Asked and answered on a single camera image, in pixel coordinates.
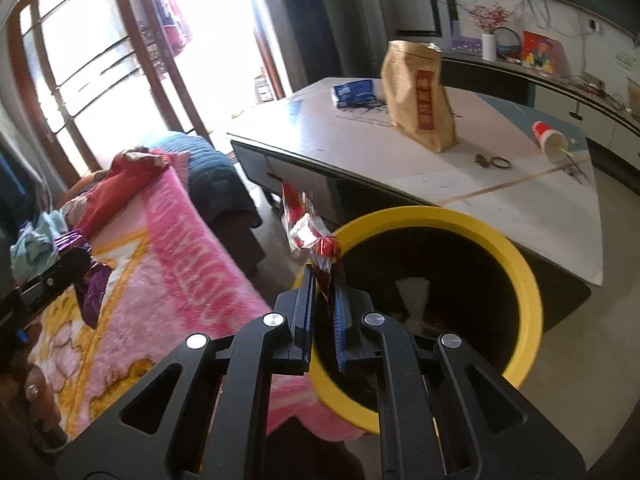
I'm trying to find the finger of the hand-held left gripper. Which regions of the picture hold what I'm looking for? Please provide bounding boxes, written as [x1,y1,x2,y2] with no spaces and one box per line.
[20,247,93,306]

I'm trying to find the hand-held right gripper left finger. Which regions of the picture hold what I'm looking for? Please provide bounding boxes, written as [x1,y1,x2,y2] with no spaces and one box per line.
[55,265,317,480]

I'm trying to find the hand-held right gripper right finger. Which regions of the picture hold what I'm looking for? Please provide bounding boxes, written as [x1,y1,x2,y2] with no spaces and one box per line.
[336,262,583,480]

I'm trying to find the purple foil wrapper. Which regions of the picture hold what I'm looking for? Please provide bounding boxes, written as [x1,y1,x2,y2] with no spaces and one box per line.
[52,230,113,328]

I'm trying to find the red clear wrapper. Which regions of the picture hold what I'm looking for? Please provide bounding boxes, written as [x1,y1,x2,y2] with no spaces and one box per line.
[280,182,343,306]

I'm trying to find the yellow trash bin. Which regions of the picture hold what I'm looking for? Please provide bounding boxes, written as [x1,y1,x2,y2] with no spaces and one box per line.
[292,206,543,436]

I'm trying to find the person's left hand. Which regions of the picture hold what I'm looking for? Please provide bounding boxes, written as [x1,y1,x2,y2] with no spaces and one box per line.
[17,355,63,435]

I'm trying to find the light blue clothes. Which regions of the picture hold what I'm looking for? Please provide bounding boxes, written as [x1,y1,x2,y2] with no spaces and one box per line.
[10,210,68,281]

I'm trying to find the red printed quilt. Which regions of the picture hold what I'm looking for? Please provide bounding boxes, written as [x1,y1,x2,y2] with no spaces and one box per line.
[65,147,191,238]

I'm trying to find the pink yellow printed blanket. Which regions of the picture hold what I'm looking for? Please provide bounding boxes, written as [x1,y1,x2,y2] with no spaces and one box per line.
[27,165,371,441]

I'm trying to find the dark blue cushion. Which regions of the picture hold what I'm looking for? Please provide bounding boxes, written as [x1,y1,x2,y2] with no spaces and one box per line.
[150,131,263,281]

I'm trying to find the white coffee table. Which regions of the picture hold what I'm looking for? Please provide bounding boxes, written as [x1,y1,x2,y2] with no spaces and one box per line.
[226,77,603,333]

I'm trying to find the blue packet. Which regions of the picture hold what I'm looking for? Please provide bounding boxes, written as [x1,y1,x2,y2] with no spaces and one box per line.
[331,79,378,109]

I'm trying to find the white balcony container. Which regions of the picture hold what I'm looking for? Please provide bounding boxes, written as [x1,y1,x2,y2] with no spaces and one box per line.
[253,67,275,104]

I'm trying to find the brown paper bag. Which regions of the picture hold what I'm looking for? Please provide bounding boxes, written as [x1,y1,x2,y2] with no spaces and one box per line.
[381,40,457,155]

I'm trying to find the pink hanging laundry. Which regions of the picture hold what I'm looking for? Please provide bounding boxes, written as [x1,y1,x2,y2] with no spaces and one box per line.
[145,0,193,56]

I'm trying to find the dark blue curtain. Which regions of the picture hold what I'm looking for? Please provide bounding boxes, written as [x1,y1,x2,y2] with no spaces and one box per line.
[280,0,346,96]

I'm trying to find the red paper cup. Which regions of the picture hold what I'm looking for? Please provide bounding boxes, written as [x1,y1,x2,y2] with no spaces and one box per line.
[531,120,576,162]

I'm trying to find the grey curtain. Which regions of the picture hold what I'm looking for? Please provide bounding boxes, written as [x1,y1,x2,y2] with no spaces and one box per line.
[330,0,393,81]

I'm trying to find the white television cabinet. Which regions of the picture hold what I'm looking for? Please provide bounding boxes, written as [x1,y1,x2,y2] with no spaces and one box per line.
[440,47,640,161]

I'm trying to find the white vase red flowers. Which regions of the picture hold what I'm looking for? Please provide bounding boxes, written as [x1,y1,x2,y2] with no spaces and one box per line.
[470,4,516,61]

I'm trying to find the black round basket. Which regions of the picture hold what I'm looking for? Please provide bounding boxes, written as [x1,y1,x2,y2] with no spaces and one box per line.
[495,27,523,62]

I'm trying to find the red framed picture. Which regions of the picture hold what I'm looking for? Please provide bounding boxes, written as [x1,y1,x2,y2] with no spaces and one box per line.
[521,31,571,75]

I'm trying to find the brown window door frame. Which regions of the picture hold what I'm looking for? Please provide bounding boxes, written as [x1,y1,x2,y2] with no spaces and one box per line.
[7,0,216,181]

